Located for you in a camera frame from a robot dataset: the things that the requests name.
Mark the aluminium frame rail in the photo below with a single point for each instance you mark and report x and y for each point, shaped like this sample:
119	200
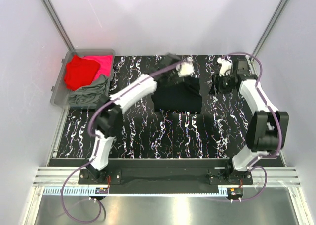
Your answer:
270	176

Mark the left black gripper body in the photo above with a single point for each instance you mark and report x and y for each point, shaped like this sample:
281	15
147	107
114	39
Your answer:
173	78

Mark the black t shirt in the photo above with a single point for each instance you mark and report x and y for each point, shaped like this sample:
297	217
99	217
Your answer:
182	97

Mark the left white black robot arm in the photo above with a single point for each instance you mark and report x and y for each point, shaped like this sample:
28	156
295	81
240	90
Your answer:
107	120

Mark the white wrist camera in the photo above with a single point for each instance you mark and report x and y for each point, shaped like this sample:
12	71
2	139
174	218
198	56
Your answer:
185	68
225	66

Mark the red t shirt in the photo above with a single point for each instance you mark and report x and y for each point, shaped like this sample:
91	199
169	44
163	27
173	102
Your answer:
80	72

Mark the white slotted cable duct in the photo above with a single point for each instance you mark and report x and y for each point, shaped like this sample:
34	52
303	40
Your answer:
90	190

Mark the clear plastic storage bin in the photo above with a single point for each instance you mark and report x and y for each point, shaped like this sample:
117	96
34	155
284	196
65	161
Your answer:
60	93

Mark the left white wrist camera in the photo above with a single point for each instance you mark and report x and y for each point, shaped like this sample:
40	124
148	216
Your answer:
185	68

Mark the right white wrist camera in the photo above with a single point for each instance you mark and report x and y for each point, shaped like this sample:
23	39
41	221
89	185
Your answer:
225	66

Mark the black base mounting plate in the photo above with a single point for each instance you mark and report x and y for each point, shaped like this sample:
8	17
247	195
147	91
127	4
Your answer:
164	163

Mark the grey t shirt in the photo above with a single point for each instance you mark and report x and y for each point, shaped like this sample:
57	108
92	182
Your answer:
89	94

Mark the left yellow connector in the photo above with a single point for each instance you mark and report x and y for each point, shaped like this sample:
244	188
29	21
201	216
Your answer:
102	190

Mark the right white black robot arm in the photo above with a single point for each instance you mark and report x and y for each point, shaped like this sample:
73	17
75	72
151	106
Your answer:
268	127

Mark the pink t shirt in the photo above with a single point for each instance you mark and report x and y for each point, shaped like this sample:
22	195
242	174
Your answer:
105	64

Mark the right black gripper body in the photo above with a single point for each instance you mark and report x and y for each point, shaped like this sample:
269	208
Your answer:
224	84

